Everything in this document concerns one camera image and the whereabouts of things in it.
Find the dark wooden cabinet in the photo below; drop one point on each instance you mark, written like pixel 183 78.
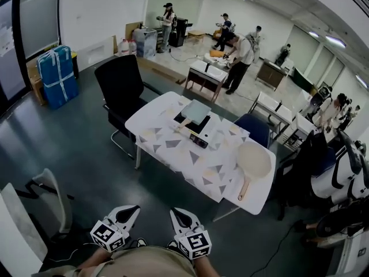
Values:
pixel 271 74

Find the brown cardboard box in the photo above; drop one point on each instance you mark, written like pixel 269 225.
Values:
pixel 34 82

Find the blue chair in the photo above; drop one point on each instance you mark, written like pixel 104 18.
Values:
pixel 253 127

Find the white plastic chair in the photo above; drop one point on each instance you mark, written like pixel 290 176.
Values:
pixel 54 192

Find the marble pattern cabinet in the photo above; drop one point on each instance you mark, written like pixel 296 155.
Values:
pixel 147 43

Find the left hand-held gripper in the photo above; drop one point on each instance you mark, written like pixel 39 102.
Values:
pixel 111 235

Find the black cabinet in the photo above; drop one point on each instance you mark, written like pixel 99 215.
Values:
pixel 178 32

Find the triangle patterned tablecloth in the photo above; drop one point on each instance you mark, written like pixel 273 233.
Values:
pixel 184 160

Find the small wooden table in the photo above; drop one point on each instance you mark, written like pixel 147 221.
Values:
pixel 196 34

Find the small black device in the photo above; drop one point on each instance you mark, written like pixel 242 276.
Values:
pixel 199 141

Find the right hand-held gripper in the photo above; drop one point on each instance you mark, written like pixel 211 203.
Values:
pixel 193 241

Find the person's black white shoe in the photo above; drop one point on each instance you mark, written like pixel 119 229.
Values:
pixel 141 242
pixel 172 244

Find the square grey frying pan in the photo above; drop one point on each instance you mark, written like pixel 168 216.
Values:
pixel 196 111

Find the person's beige shirt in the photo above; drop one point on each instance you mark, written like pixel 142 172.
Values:
pixel 144 262

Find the black induction stove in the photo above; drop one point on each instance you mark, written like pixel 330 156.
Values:
pixel 201 125

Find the blue wrapped package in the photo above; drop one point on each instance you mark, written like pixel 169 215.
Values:
pixel 57 76

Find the person's right forearm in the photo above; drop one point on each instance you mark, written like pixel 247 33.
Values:
pixel 206 267

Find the white metal frame table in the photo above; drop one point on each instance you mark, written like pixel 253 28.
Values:
pixel 274 108

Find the white leaning board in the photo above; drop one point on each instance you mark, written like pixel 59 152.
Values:
pixel 95 52

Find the white sink vanity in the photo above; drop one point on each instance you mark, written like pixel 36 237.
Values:
pixel 206 72

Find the chair with black jacket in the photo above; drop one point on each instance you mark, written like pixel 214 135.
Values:
pixel 305 172

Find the white plastic water bottle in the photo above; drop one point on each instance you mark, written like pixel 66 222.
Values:
pixel 123 48
pixel 132 47

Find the person's left forearm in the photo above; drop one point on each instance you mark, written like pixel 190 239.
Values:
pixel 95 259

